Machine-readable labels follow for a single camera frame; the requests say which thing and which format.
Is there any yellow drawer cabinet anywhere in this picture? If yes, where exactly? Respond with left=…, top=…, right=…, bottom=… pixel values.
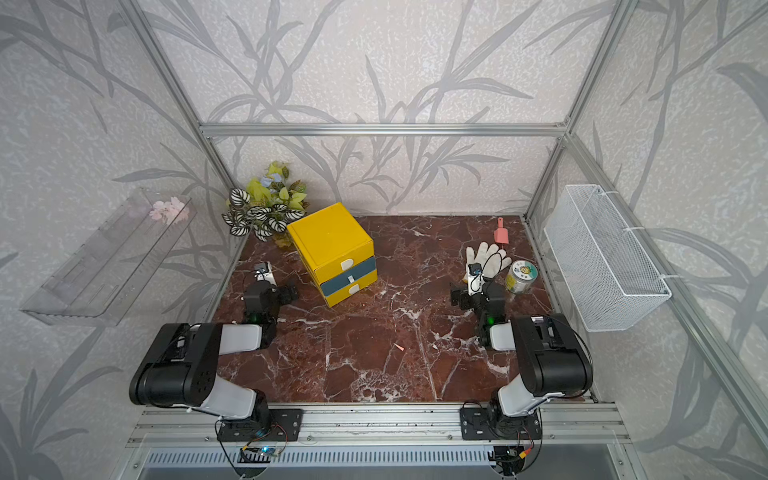
left=287, top=203, right=373, bottom=299

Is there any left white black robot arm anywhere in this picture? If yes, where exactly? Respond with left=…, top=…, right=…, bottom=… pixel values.
left=129, top=280, right=299, bottom=429

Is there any black mounting plate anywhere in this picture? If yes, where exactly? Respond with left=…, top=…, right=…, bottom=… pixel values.
left=216, top=408, right=304, bottom=445
left=459, top=406, right=542, bottom=441

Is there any pink plastic scoop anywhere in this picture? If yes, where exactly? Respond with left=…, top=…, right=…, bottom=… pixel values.
left=494, top=217, right=509, bottom=246

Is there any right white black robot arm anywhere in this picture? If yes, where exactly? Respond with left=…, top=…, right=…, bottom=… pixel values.
left=450, top=283, right=594, bottom=423

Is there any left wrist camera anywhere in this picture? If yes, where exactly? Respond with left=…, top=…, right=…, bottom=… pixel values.
left=253, top=262, right=277, bottom=286

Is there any artificial plant in vase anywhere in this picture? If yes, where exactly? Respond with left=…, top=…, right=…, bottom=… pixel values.
left=222, top=161, right=309, bottom=249

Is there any yellow bottom drawer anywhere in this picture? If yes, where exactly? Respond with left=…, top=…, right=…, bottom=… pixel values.
left=324, top=270, right=378, bottom=307

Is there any blue middle drawer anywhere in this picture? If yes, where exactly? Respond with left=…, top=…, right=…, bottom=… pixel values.
left=320, top=256, right=376, bottom=297

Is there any yellow drawer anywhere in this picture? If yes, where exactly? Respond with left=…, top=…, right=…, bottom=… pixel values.
left=324, top=270, right=378, bottom=307
left=308, top=240, right=374, bottom=284

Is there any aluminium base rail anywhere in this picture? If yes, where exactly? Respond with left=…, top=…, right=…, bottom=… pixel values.
left=126, top=401, right=631, bottom=448

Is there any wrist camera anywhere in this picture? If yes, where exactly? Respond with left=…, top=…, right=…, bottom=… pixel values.
left=467, top=263, right=484, bottom=296
left=253, top=262, right=277, bottom=286

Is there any clear acrylic wall shelf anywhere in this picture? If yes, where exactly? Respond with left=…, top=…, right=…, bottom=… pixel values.
left=21, top=188, right=197, bottom=327

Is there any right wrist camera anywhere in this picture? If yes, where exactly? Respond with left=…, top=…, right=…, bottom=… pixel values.
left=467, top=263, right=484, bottom=296

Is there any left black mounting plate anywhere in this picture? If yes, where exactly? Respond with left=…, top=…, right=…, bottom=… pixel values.
left=216, top=408, right=304, bottom=445

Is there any white wire mesh basket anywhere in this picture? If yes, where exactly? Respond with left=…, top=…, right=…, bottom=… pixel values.
left=544, top=184, right=672, bottom=332

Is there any yellow top drawer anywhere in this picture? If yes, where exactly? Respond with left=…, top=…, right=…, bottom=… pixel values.
left=308, top=240, right=374, bottom=284

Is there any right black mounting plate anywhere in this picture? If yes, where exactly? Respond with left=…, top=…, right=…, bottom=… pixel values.
left=459, top=406, right=542, bottom=441

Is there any white work glove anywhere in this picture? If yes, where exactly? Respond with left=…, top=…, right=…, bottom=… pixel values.
left=463, top=242, right=513, bottom=283

